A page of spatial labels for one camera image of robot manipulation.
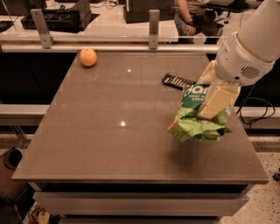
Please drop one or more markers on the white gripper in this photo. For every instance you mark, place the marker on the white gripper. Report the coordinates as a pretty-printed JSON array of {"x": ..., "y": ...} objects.
[{"x": 240, "y": 62}]

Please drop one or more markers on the green rice chip bag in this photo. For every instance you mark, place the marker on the green rice chip bag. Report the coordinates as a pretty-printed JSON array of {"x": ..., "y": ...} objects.
[{"x": 187, "y": 126}]

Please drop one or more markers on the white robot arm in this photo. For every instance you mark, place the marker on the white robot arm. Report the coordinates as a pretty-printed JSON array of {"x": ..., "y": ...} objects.
[{"x": 260, "y": 33}]

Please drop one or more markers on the black snack bar wrapper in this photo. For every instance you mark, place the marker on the black snack bar wrapper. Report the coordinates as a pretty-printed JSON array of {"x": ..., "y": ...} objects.
[{"x": 175, "y": 81}]

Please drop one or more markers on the seated person in background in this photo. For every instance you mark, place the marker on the seated person in background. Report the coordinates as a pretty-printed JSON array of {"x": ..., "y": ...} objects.
[{"x": 189, "y": 17}]

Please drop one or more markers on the black box on back table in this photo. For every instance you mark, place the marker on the black box on back table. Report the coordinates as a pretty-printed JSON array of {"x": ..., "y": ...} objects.
[{"x": 138, "y": 11}]

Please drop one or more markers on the orange fruit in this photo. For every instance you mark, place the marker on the orange fruit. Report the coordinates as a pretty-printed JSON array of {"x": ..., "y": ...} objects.
[{"x": 88, "y": 57}]

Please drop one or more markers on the black case on back table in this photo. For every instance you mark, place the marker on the black case on back table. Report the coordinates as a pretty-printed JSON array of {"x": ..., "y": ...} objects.
[{"x": 74, "y": 19}]

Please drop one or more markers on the brown bin on floor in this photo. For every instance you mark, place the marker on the brown bin on floor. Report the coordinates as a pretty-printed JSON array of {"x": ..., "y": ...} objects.
[{"x": 9, "y": 188}]

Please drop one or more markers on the middle metal rail bracket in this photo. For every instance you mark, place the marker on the middle metal rail bracket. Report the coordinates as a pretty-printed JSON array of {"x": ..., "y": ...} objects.
[{"x": 153, "y": 28}]

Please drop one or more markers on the metal rail bracket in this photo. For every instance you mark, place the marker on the metal rail bracket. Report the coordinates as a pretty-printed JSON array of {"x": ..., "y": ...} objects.
[
  {"x": 39, "y": 20},
  {"x": 153, "y": 28}
]

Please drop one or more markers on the left metal rail bracket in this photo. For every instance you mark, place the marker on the left metal rail bracket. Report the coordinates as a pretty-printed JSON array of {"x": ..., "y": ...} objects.
[{"x": 39, "y": 20}]

